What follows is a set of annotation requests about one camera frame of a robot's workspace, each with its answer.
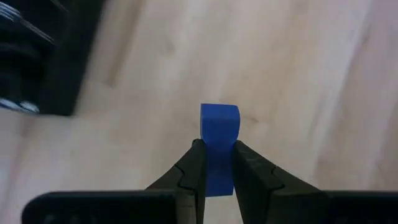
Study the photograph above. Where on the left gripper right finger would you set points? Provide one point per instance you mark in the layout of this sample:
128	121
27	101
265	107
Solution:
264	193

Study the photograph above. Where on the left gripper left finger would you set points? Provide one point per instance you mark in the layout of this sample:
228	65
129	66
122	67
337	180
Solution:
189	186

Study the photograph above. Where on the blue eraser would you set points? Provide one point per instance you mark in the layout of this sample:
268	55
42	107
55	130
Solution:
219	124

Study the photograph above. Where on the black mesh desk organizer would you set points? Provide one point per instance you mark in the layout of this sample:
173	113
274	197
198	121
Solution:
46	62

